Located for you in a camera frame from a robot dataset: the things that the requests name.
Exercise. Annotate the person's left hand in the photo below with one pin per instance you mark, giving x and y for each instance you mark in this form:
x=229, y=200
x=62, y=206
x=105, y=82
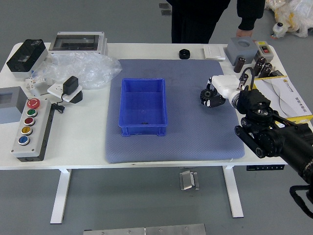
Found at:
x=244, y=34

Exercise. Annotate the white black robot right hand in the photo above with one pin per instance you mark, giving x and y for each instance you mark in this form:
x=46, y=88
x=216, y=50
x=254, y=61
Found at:
x=225, y=84

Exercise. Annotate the big black gear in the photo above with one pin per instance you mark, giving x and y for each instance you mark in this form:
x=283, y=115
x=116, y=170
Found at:
x=207, y=93

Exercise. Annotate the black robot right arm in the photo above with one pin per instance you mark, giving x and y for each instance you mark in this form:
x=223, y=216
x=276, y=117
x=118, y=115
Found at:
x=281, y=139

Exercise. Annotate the person's left forearm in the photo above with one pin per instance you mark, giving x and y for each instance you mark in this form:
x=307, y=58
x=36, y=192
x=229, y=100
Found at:
x=249, y=17

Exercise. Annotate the black round nut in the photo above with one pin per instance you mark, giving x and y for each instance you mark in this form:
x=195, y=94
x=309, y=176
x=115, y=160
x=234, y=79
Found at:
x=184, y=54

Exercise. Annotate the yellow white cardboard box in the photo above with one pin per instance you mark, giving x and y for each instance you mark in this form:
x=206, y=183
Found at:
x=288, y=93

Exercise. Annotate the blue plastic box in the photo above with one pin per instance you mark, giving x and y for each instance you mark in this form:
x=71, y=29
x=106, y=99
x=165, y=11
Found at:
x=143, y=93

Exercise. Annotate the clear-cover distribution box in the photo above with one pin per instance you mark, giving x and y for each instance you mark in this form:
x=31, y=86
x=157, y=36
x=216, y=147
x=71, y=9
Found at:
x=75, y=41

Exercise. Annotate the grey five-button control box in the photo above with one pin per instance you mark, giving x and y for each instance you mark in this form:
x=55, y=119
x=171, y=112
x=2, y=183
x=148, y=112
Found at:
x=24, y=151

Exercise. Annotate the grey block with round recess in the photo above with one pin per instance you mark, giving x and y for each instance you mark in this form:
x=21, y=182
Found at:
x=240, y=51

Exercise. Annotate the black capacitor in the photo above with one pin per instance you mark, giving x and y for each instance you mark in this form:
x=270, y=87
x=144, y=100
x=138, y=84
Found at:
x=243, y=77

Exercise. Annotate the white bottle black cap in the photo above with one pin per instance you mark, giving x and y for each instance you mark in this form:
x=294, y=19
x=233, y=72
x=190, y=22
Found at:
x=280, y=29

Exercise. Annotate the person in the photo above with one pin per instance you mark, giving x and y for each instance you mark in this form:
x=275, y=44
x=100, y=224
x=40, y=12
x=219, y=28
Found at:
x=195, y=19

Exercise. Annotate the small black component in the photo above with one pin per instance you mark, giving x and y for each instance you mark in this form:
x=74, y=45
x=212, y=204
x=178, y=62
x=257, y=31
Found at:
x=277, y=74

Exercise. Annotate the yellowish plastic bag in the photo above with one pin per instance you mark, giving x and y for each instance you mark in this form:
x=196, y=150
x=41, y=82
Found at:
x=298, y=14

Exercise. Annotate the grey-blue foam mat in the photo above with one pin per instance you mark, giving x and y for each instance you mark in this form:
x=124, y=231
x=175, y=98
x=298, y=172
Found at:
x=195, y=147

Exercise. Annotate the grey floor socket plate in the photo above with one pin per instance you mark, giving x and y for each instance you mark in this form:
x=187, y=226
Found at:
x=165, y=12
x=163, y=6

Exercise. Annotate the black table control panel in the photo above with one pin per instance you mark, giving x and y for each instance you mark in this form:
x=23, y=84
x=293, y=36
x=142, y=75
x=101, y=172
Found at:
x=265, y=168

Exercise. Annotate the white table leg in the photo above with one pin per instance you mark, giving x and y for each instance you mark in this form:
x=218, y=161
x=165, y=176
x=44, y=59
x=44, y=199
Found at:
x=234, y=203
x=61, y=195

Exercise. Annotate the clear plastic bag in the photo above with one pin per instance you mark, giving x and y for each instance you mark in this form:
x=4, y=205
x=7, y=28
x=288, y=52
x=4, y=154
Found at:
x=93, y=66

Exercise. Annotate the black power adapter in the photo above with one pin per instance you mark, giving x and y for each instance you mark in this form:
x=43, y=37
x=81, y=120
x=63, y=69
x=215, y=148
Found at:
x=70, y=84

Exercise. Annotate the white power socket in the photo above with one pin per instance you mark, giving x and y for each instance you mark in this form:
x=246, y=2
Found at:
x=55, y=89

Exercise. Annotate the white terminal connector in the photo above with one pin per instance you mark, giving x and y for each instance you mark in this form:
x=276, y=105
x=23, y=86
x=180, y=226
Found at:
x=31, y=83

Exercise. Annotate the grey two-button switch box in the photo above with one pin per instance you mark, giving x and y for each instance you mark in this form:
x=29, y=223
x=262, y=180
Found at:
x=269, y=55

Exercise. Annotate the white wall switch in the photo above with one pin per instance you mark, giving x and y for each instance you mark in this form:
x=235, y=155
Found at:
x=214, y=52

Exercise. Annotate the metal floor bracket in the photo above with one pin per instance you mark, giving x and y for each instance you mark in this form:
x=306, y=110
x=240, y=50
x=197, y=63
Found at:
x=185, y=181

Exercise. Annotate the black and grey enclosure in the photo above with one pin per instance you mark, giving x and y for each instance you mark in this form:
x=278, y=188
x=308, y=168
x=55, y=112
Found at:
x=27, y=55

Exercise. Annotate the grey enclosure with window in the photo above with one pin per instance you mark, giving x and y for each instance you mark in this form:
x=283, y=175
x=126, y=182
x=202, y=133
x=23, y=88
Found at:
x=9, y=112

